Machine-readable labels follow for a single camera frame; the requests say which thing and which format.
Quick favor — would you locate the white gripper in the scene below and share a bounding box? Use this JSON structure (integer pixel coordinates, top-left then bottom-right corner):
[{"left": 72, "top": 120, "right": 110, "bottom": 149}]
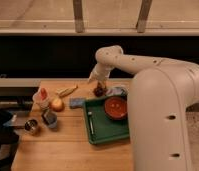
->
[{"left": 88, "top": 63, "right": 111, "bottom": 83}]

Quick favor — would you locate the dark red grape bunch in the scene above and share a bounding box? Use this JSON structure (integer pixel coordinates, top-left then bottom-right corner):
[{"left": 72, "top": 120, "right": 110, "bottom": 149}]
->
[{"left": 93, "top": 82, "right": 107, "bottom": 97}]

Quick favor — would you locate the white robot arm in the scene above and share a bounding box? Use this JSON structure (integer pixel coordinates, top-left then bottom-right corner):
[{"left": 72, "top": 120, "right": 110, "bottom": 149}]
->
[{"left": 89, "top": 45, "right": 199, "bottom": 171}]

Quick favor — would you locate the green plastic tray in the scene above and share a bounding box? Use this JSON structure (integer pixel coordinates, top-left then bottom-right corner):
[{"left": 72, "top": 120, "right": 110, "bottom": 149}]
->
[{"left": 83, "top": 97, "right": 129, "bottom": 145}]

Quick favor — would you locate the crumpled clear plastic bag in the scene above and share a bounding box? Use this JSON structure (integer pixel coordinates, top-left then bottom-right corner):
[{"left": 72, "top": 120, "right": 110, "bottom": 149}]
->
[{"left": 106, "top": 86, "right": 128, "bottom": 96}]

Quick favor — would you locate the red bowl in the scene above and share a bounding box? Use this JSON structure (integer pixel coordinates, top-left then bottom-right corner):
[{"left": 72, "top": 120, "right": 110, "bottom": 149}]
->
[{"left": 104, "top": 96, "right": 127, "bottom": 120}]

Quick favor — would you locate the blue sponge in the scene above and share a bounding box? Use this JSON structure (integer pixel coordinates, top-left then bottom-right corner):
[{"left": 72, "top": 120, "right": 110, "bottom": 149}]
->
[{"left": 69, "top": 98, "right": 85, "bottom": 109}]

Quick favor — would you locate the red yellow apple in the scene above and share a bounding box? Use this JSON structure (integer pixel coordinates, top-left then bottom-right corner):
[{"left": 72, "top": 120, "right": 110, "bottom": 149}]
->
[{"left": 51, "top": 98, "right": 65, "bottom": 112}]

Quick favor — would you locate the dark blue gray cup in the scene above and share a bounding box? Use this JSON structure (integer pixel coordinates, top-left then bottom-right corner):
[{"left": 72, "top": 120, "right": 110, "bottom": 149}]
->
[{"left": 41, "top": 110, "right": 57, "bottom": 129}]

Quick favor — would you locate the small metal cup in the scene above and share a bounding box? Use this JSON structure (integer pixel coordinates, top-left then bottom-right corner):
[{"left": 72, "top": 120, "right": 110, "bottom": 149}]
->
[{"left": 24, "top": 119, "right": 39, "bottom": 135}]

